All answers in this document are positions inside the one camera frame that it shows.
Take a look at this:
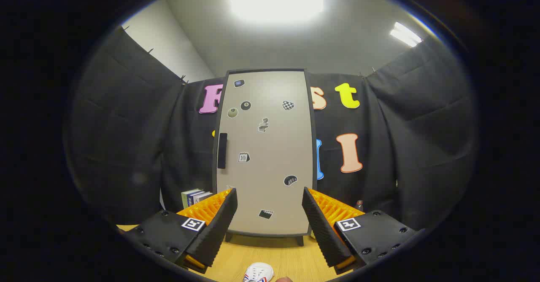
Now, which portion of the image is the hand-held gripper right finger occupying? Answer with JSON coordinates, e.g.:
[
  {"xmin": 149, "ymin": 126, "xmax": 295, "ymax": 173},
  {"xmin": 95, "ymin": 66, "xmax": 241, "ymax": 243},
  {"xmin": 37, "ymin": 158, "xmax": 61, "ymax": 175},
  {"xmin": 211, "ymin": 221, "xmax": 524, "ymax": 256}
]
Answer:
[{"xmin": 302, "ymin": 187, "xmax": 418, "ymax": 275}]

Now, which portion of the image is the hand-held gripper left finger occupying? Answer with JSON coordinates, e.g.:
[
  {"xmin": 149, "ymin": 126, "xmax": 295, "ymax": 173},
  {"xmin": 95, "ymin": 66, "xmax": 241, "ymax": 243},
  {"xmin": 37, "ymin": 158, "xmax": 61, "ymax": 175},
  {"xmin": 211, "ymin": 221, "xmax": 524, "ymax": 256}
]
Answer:
[{"xmin": 120, "ymin": 188, "xmax": 238, "ymax": 274}]

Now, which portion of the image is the white canvas shoe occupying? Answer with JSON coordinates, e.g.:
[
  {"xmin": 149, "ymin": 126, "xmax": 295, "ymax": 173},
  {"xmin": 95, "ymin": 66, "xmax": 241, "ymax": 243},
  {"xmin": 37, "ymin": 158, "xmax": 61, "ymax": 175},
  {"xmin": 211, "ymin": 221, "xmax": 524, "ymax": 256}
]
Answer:
[{"xmin": 243, "ymin": 262, "xmax": 275, "ymax": 282}]

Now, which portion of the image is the dark grey shoe cabinet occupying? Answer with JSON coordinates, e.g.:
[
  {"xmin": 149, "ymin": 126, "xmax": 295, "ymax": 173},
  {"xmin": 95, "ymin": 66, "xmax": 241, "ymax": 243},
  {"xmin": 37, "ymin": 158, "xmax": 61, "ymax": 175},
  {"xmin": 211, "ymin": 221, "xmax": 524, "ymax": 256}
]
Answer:
[{"xmin": 212, "ymin": 68, "xmax": 318, "ymax": 247}]

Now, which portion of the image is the green spine book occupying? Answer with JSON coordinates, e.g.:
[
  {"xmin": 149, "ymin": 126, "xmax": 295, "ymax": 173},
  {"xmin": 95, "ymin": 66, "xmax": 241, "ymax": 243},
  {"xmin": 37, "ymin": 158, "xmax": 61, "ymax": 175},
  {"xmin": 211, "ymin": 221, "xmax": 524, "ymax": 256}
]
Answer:
[{"xmin": 181, "ymin": 189, "xmax": 200, "ymax": 209}]

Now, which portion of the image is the black backdrop cloth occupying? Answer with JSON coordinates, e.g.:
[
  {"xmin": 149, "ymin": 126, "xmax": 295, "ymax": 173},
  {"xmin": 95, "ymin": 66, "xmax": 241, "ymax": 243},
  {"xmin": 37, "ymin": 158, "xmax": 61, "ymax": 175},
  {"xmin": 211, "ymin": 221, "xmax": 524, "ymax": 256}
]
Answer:
[{"xmin": 63, "ymin": 25, "xmax": 479, "ymax": 232}]

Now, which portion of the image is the small ceiling light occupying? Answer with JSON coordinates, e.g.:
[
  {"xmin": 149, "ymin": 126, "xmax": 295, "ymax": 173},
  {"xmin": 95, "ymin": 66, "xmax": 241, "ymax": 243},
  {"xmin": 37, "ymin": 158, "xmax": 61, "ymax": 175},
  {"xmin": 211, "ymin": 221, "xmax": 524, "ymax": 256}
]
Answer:
[{"xmin": 389, "ymin": 21, "xmax": 423, "ymax": 48}]

